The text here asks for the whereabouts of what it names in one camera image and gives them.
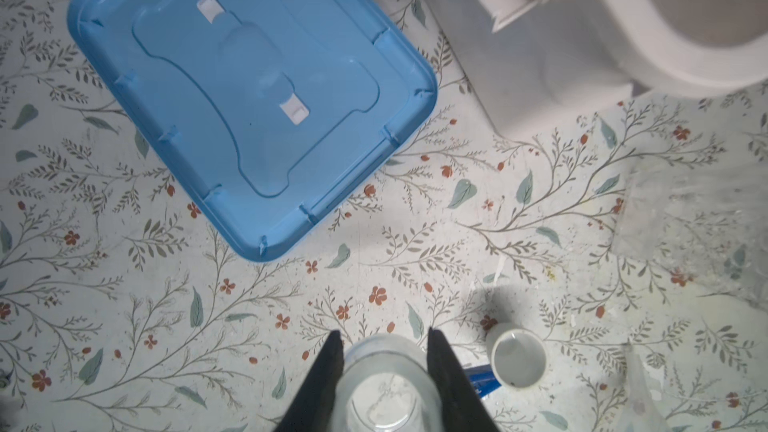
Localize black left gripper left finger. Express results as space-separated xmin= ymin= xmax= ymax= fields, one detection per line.
xmin=274 ymin=330 xmax=344 ymax=432

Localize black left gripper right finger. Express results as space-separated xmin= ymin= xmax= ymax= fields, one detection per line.
xmin=427 ymin=328 xmax=499 ymax=432

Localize blue tweezers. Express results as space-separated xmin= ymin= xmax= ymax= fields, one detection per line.
xmin=464 ymin=364 xmax=501 ymax=398

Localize blue plastic box lid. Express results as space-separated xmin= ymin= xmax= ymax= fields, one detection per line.
xmin=67 ymin=0 xmax=438 ymax=262

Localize white plastic storage box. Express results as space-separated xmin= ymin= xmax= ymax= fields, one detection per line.
xmin=426 ymin=0 xmax=767 ymax=137

